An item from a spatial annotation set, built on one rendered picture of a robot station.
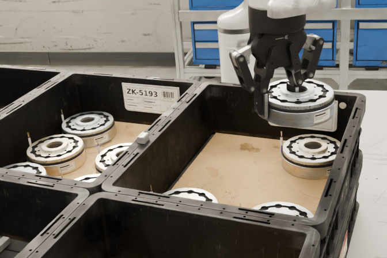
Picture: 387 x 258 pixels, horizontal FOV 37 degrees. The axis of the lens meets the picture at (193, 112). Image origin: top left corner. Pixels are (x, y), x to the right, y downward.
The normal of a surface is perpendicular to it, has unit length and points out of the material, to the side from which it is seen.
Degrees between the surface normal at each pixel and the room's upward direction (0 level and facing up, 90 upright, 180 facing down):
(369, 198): 0
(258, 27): 90
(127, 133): 0
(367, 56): 90
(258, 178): 0
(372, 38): 90
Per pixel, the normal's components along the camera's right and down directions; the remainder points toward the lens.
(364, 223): -0.07, -0.91
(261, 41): 0.39, 0.36
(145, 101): -0.38, 0.40
